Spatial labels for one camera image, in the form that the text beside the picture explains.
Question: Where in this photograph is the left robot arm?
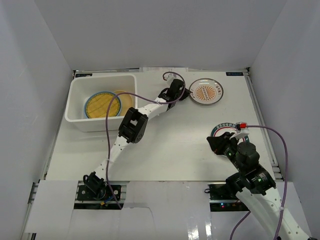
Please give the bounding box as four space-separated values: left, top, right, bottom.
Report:
83 77 190 200

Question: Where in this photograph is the light blue plate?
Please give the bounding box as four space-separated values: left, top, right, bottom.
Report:
83 90 123 119

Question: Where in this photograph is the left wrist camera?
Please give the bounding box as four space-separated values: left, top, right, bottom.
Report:
164 73 177 86

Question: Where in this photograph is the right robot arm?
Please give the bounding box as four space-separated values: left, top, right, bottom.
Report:
207 132 312 240

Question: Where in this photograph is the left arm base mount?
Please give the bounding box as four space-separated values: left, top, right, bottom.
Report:
74 183 126 210

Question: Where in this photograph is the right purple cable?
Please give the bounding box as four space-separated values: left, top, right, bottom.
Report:
229 124 288 240

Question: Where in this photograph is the yellow plastic plate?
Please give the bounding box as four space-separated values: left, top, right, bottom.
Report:
109 94 133 117

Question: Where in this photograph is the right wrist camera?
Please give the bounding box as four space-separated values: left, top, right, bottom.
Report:
230 122 250 140

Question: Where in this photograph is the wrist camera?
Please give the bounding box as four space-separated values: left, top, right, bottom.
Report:
230 122 250 140
164 73 177 86

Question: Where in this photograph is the orange sunburst enamel plate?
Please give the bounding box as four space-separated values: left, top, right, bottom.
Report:
188 78 224 106

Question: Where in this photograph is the green red rimmed plate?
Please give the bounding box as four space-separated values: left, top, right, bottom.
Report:
210 122 250 143

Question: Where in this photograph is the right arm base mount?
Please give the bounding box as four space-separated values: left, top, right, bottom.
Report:
204 182 249 213

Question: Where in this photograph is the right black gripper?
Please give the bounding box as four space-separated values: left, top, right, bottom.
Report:
206 132 245 173

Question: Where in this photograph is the round yellow bamboo plate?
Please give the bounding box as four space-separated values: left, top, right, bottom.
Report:
84 91 122 119

